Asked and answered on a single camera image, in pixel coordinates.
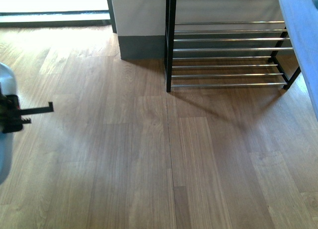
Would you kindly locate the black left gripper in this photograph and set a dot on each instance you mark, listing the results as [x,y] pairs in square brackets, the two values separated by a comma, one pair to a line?
[10,122]

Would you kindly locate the black metal shoe rack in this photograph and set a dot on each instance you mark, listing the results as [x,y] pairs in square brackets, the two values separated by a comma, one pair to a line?
[226,43]

